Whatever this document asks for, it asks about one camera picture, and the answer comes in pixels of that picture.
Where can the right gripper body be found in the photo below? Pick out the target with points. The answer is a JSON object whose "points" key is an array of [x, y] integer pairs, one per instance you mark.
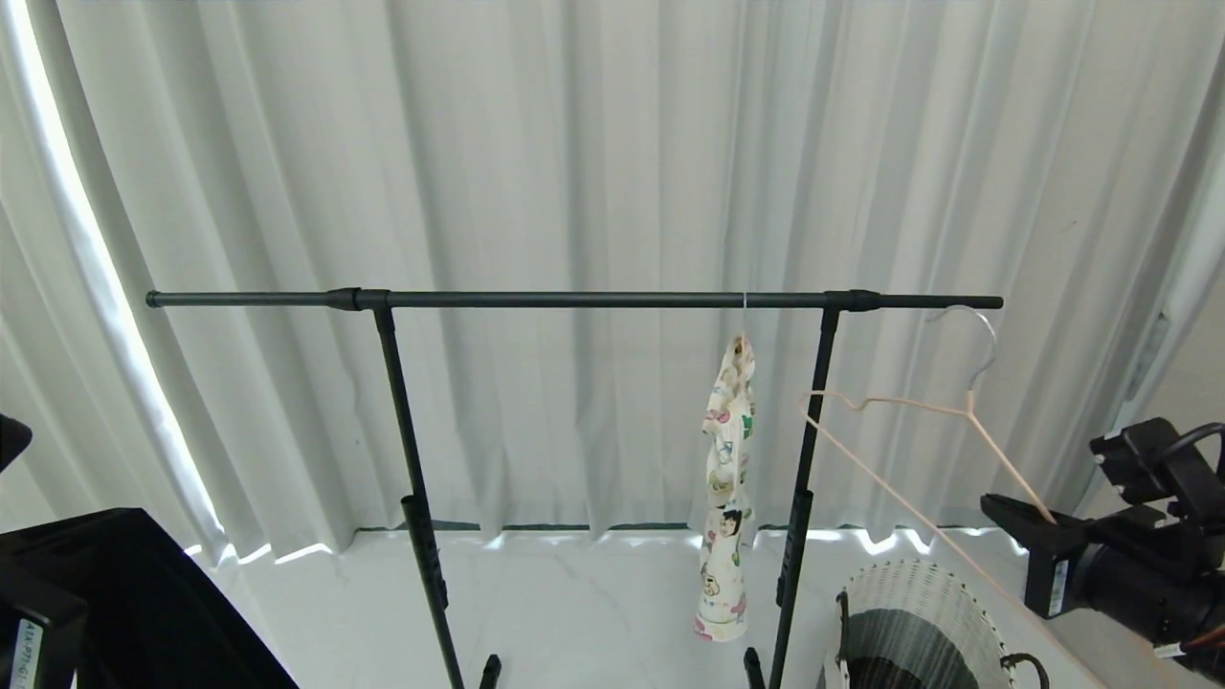
{"points": [[1129, 584]]}

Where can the cream printed garment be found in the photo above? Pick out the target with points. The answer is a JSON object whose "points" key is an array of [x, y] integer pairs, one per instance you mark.
{"points": [[725, 536]]}

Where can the black garment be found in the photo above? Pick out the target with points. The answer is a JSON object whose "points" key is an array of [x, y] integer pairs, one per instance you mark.
{"points": [[163, 612]]}

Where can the white laundry basket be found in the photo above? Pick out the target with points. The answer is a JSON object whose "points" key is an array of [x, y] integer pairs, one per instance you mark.
{"points": [[919, 603]]}

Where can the black clothes rack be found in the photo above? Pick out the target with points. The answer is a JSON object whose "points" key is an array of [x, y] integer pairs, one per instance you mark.
{"points": [[574, 300]]}

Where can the white curtain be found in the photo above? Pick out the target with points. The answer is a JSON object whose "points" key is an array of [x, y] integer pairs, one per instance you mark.
{"points": [[574, 144]]}

